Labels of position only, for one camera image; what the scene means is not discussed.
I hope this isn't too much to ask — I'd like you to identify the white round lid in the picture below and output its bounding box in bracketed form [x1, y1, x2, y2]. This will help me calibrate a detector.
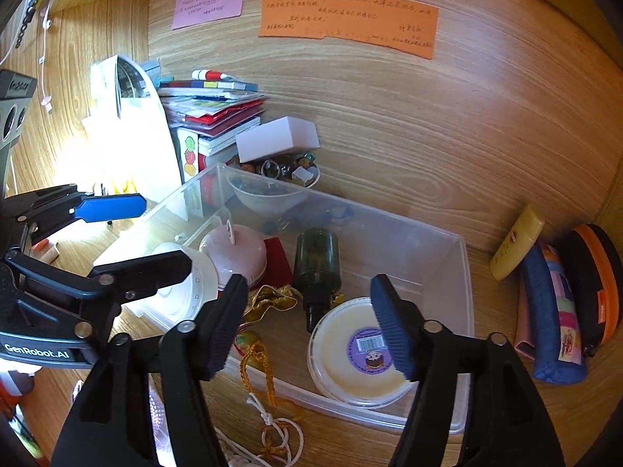
[125, 242, 218, 331]

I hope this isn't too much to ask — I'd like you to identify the pink round compact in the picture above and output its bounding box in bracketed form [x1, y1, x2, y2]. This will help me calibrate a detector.
[200, 220, 267, 290]

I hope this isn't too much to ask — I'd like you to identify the red and gold pouch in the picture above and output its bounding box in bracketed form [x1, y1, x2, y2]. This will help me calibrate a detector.
[241, 237, 302, 329]

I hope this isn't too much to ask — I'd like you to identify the cream jar with lid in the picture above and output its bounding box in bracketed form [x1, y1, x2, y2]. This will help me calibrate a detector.
[307, 297, 413, 409]

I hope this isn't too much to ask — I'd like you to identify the green spray bottle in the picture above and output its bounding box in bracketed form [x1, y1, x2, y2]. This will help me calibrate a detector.
[292, 228, 341, 333]

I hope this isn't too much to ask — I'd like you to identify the white cloth pouch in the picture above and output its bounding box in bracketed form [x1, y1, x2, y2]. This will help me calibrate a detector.
[215, 392, 306, 466]

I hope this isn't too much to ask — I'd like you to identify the pink wallet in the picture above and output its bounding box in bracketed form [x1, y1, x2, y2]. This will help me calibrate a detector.
[514, 278, 535, 360]

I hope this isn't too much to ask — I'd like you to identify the blue patchwork pencil case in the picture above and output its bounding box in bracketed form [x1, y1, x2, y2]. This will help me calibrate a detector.
[521, 241, 587, 385]

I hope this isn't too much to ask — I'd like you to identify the fruit pattern box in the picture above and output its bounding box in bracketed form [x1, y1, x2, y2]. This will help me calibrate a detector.
[176, 128, 199, 181]

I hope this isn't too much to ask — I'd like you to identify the stack of books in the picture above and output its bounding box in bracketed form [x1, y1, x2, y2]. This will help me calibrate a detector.
[141, 60, 267, 157]

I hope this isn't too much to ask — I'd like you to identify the white bowl of trinkets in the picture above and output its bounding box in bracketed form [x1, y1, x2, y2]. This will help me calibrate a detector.
[226, 152, 321, 217]

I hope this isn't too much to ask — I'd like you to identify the clear plastic storage bin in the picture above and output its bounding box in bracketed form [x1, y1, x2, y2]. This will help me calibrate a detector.
[96, 165, 474, 430]

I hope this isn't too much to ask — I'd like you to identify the black orange round case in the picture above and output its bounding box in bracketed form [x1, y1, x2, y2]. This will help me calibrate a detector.
[554, 223, 622, 356]

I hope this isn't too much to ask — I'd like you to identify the small white box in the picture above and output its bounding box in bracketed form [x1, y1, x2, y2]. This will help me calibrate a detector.
[236, 116, 320, 163]

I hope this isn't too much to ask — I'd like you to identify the yellow cosmetic tube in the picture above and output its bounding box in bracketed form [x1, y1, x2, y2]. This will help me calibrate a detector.
[489, 205, 545, 281]

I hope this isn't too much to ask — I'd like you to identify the orange sticky note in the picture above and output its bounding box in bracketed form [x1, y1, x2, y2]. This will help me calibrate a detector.
[258, 0, 438, 59]

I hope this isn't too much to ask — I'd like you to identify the white hanging cable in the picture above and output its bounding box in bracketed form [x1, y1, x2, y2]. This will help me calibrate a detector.
[33, 0, 57, 115]

